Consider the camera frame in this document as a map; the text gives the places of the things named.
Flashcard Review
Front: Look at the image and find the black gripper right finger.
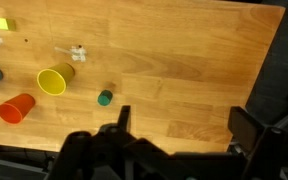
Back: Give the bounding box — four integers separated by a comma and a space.
227, 105, 288, 180

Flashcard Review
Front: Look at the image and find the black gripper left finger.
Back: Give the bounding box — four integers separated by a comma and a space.
47, 105, 172, 180

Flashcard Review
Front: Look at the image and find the yellow plastic cup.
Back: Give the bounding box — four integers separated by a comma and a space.
36, 62, 76, 97

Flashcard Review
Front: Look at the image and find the orange plastic cup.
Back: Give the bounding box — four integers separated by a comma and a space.
0, 93, 36, 125

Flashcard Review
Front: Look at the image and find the green cylinder block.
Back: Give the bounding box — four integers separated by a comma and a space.
97, 89, 114, 107

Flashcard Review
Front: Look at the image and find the yellow cube block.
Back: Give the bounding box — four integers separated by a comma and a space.
0, 17, 17, 32

